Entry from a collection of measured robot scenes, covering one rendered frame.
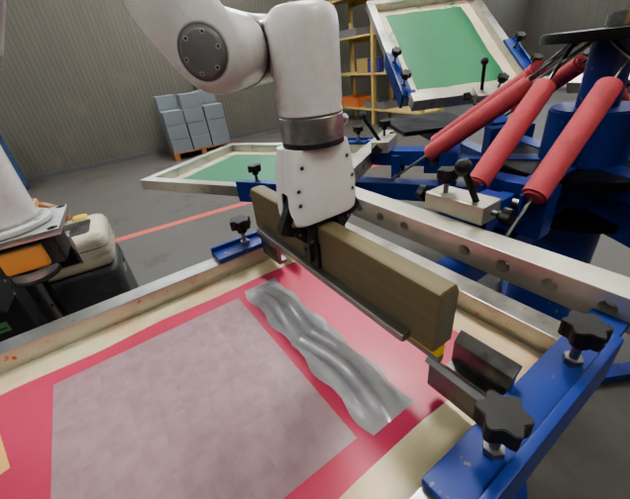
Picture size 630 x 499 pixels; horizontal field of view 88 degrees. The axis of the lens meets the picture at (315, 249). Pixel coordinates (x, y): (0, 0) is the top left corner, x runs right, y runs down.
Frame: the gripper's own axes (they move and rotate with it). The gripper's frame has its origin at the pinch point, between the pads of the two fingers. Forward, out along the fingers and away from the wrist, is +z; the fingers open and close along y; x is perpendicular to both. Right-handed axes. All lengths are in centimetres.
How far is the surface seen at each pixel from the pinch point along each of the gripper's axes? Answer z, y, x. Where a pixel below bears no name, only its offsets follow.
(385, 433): 13.9, 6.6, 19.1
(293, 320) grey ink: 13.6, 4.9, -3.6
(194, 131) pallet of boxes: 70, -144, -591
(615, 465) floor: 109, -88, 38
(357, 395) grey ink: 13.4, 6.1, 13.7
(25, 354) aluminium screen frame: 13, 43, -25
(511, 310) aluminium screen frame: 10.2, -18.8, 19.0
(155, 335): 14.3, 24.7, -17.1
